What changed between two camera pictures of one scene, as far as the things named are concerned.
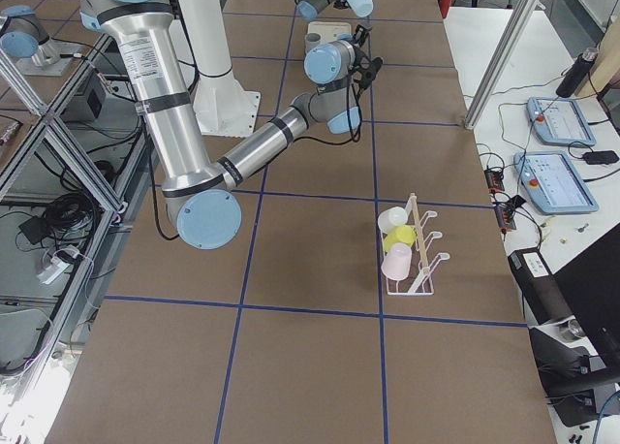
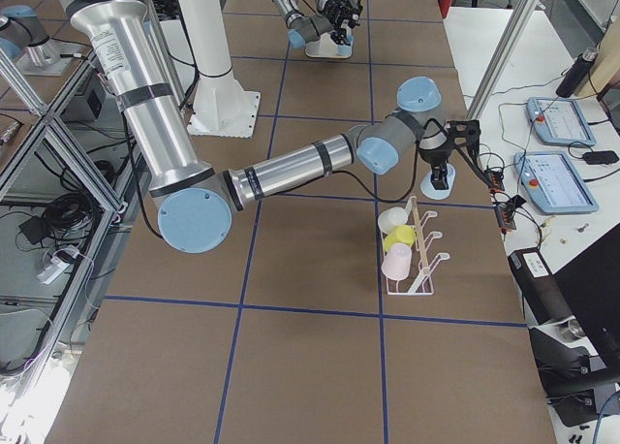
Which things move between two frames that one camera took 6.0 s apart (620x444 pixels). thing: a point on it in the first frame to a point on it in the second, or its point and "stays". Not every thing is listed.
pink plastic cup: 395,266 stays
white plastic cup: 392,217 stays
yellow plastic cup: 401,235 stays
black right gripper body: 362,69 to 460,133
